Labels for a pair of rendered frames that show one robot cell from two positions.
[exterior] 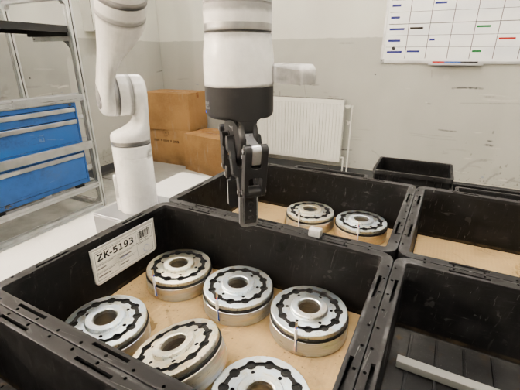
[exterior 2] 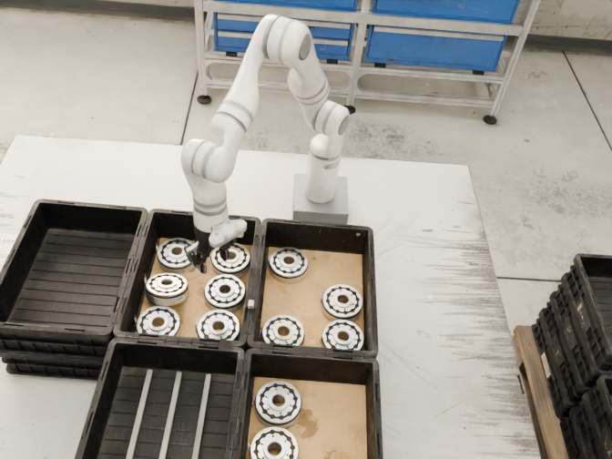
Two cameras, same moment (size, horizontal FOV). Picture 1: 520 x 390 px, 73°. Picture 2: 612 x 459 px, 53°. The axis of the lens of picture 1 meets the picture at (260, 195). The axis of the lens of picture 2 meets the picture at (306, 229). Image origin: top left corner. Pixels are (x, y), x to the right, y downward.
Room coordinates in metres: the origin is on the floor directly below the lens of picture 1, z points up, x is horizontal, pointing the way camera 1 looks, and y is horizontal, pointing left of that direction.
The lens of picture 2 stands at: (0.13, -0.85, 2.12)
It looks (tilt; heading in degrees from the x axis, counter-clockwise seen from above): 48 degrees down; 60
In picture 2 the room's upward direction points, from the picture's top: 7 degrees clockwise
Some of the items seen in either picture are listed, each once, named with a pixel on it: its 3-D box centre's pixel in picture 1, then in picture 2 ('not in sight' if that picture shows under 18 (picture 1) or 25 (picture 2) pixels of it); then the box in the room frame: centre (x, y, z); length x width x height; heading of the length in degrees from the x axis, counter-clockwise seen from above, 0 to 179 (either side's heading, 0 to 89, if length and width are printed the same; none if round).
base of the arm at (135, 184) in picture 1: (135, 176); (321, 172); (0.84, 0.31, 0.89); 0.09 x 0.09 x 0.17; 72
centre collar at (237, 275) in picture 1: (237, 283); (225, 290); (0.43, 0.03, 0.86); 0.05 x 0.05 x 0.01
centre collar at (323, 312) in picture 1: (309, 307); (219, 326); (0.38, -0.07, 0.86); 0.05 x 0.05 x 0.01
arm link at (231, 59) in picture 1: (254, 54); (215, 215); (0.40, 0.01, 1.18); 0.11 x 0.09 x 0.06; 107
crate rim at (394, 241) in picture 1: (297, 197); (315, 283); (0.63, -0.07, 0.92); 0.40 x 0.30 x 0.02; 62
